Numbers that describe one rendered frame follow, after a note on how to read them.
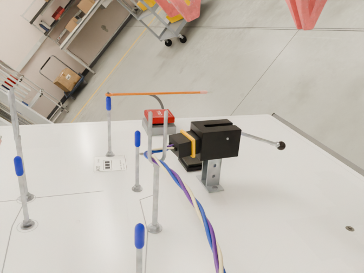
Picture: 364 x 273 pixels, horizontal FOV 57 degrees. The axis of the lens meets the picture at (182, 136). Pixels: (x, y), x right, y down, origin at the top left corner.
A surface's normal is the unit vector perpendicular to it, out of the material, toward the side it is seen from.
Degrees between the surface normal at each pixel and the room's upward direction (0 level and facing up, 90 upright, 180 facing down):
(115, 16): 90
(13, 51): 90
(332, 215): 50
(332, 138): 0
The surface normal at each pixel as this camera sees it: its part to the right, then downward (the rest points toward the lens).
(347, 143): -0.70, -0.55
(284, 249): 0.06, -0.92
